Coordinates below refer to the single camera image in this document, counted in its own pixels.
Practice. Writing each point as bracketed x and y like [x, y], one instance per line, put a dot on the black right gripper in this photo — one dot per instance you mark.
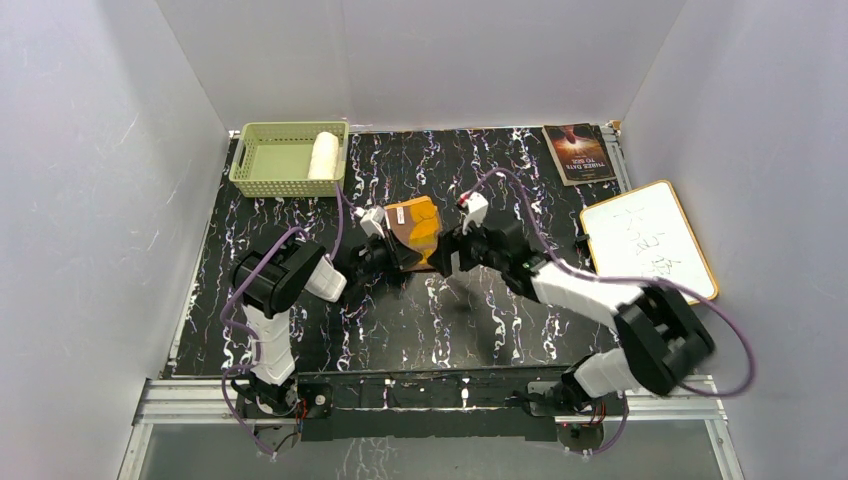
[450, 242]

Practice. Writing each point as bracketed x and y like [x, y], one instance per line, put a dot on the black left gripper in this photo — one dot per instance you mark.
[404, 257]

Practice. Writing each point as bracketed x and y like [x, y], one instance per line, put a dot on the orange patterned towel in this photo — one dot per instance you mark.
[416, 224]

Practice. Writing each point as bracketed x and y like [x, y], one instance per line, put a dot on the white towel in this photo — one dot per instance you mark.
[324, 157]

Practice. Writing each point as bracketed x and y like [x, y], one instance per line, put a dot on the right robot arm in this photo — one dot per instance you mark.
[661, 339]

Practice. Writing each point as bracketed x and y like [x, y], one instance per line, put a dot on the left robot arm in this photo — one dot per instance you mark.
[288, 270]

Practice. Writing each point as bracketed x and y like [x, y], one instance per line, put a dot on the light green plastic basket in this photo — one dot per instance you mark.
[272, 159]

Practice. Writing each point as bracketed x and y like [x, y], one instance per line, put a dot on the dark book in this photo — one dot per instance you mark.
[579, 153]

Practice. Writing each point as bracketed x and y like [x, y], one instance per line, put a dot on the wood framed whiteboard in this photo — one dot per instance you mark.
[646, 233]

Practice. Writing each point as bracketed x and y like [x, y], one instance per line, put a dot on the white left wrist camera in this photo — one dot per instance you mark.
[372, 221]

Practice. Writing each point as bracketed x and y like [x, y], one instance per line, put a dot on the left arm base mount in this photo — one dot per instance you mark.
[294, 400]

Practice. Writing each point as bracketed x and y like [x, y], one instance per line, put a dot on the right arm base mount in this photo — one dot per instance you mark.
[554, 399]

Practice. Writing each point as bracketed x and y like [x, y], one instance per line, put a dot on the aluminium rail frame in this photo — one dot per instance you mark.
[450, 425]

